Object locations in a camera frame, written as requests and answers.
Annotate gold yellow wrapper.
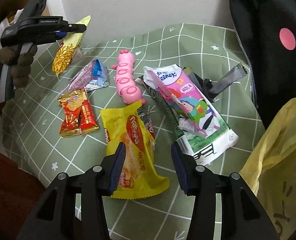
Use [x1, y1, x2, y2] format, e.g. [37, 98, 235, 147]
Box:
[52, 15, 91, 76]

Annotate Kleenex tissue pack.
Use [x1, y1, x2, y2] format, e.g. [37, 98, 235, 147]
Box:
[143, 64, 239, 165]

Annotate blue white wrapper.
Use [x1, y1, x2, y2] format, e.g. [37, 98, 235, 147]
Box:
[85, 59, 109, 92]

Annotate yellow biscuit wrapper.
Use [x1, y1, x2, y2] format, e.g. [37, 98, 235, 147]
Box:
[100, 101, 170, 200]

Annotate yellow plastic trash bag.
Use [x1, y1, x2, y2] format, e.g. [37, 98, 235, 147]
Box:
[240, 98, 296, 239]

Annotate grey sachet wrappers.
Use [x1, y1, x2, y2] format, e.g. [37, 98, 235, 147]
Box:
[183, 63, 248, 103]

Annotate gloved left hand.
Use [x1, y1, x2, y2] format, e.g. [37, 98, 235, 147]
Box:
[0, 45, 37, 88]

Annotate white headboard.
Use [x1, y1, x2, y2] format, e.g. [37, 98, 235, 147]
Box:
[47, 0, 233, 44]

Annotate purple glitter wrapper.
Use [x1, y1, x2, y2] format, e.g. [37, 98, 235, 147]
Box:
[60, 60, 99, 94]

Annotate red gold candy wrapper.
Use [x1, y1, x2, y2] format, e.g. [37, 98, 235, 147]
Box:
[58, 88, 99, 138]

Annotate pink caterpillar toy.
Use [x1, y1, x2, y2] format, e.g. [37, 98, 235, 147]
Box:
[112, 49, 146, 105]

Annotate green checkered bed sheet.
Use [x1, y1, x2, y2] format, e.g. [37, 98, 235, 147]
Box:
[1, 23, 266, 240]

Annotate black pink-print sweatshirt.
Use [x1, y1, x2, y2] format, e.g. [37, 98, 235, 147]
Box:
[229, 0, 296, 127]

